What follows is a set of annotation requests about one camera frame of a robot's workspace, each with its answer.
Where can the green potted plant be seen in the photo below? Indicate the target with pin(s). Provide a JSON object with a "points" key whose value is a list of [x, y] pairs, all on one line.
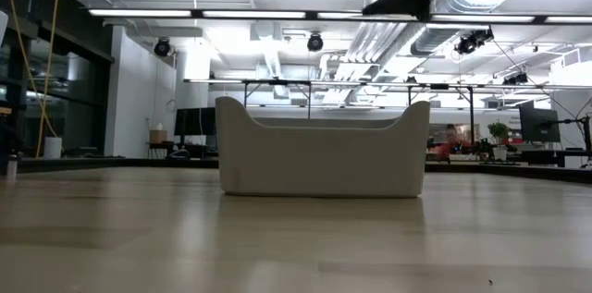
{"points": [[498, 130]]}

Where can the black metal rig frame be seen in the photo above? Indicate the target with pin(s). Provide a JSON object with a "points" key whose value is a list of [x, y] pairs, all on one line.
{"points": [[277, 82]]}

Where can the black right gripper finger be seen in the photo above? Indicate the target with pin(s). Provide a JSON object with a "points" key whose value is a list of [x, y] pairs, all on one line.
{"points": [[398, 6]]}

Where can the white plastic bin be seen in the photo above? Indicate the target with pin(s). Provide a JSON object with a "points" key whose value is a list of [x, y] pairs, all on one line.
{"points": [[324, 159]]}

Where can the black computer monitor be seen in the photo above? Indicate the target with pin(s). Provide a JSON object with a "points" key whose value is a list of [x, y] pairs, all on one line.
{"points": [[538, 124], [189, 122]]}

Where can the overhead LED light bar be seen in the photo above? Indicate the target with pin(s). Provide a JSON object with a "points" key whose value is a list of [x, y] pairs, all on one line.
{"points": [[196, 14]]}

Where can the black ceiling spot lamp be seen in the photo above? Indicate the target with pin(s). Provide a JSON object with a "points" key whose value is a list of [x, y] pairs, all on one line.
{"points": [[469, 43], [515, 79], [315, 42], [162, 47]]}

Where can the cardboard tissue box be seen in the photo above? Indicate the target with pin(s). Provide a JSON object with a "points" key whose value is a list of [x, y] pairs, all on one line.
{"points": [[157, 137]]}

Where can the small white cylinder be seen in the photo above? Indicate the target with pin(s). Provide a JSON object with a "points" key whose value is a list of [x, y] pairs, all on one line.
{"points": [[11, 168]]}

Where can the person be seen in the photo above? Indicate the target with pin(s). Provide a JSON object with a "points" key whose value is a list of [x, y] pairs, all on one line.
{"points": [[451, 147]]}

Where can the silver ventilation duct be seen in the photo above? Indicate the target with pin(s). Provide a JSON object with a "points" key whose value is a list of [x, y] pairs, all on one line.
{"points": [[439, 39]]}

